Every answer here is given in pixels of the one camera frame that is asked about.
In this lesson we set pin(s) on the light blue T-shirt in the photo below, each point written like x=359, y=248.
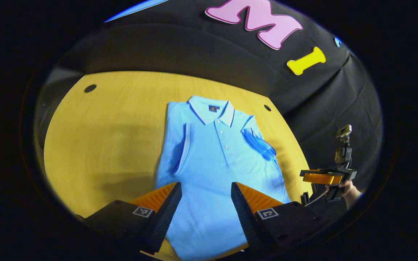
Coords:
x=212, y=163

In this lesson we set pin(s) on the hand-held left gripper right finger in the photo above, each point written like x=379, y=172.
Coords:
x=247, y=217

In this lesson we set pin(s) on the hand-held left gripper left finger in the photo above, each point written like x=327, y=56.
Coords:
x=163, y=221

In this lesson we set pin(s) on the black backdrop cloth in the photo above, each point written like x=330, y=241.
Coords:
x=194, y=50

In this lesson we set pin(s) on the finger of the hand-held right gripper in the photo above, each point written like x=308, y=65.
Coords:
x=321, y=177

